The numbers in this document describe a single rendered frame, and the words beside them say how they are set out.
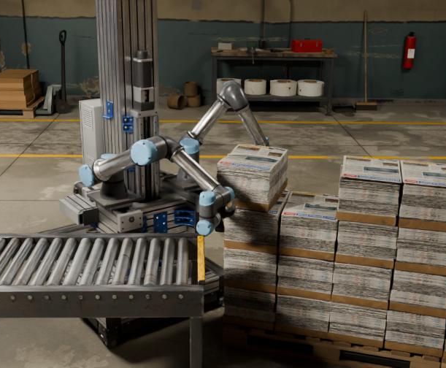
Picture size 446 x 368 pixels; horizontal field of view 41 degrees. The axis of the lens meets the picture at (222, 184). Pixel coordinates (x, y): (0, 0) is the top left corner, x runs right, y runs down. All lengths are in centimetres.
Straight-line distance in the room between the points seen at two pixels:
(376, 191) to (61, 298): 152
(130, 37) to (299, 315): 175
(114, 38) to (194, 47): 618
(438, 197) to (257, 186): 86
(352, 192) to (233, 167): 59
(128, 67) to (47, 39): 643
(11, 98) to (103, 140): 534
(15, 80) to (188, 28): 267
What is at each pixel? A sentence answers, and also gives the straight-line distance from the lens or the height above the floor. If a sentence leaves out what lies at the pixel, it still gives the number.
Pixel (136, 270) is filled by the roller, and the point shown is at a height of 80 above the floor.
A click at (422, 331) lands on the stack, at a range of 328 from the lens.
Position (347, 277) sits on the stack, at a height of 53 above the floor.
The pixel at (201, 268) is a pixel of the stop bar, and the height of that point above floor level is 82.
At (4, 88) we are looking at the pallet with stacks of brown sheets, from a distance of 889.
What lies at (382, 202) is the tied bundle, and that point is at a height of 95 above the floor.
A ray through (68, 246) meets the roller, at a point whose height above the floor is 80.
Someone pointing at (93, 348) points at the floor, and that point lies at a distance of 351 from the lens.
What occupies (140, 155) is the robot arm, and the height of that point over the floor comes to 117.
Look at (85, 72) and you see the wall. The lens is 969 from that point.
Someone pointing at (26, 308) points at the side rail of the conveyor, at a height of 72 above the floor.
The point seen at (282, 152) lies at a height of 107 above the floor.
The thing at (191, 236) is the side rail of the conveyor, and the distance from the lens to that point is 284.
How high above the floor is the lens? 198
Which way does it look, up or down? 19 degrees down
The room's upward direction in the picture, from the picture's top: 1 degrees clockwise
